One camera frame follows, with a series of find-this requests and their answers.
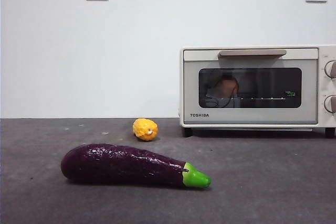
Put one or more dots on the round white oven knob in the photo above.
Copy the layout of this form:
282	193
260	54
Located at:
331	69
330	104

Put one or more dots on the yellow toy corn cob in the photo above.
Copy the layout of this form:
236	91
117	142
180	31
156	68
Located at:
144	129

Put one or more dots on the brown potato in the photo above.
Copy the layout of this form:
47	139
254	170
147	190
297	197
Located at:
225	87

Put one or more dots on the purple toy eggplant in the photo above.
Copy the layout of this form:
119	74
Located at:
118	166

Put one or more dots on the white toaster oven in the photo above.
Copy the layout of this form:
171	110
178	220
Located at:
321	87

